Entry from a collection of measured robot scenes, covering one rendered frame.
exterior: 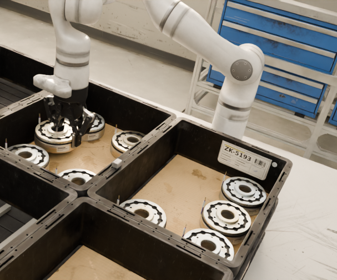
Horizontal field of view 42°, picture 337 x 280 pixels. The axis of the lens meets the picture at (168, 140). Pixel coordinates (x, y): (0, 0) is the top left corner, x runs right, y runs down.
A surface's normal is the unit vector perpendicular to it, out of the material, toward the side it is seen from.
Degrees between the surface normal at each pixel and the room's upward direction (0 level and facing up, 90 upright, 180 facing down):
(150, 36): 90
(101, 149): 0
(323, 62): 90
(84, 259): 0
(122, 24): 90
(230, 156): 90
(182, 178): 0
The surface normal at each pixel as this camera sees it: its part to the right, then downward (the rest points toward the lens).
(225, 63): -0.41, 0.46
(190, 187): 0.17, -0.84
